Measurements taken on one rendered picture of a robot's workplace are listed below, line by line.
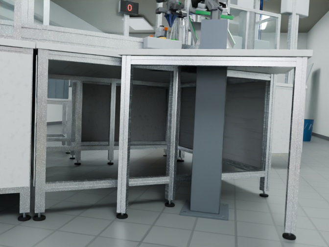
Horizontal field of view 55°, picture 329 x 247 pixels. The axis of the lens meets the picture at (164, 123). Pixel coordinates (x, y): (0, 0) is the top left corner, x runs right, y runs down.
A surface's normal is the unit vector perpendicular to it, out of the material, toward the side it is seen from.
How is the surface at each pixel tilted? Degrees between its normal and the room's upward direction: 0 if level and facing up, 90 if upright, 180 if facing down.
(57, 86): 90
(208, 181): 90
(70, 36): 90
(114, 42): 90
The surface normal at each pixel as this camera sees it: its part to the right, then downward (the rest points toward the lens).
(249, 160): -0.91, -0.02
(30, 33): 0.42, 0.07
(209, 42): -0.21, 0.04
